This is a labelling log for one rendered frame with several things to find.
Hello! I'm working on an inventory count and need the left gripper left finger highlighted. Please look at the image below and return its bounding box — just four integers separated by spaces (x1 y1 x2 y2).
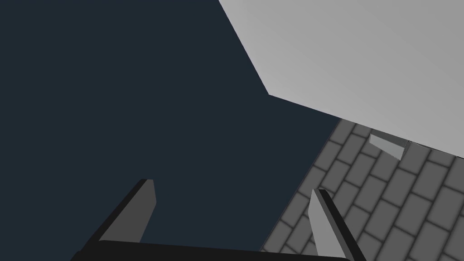
98 178 157 243

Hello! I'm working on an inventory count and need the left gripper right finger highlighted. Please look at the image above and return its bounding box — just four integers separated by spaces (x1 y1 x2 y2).
308 188 367 261

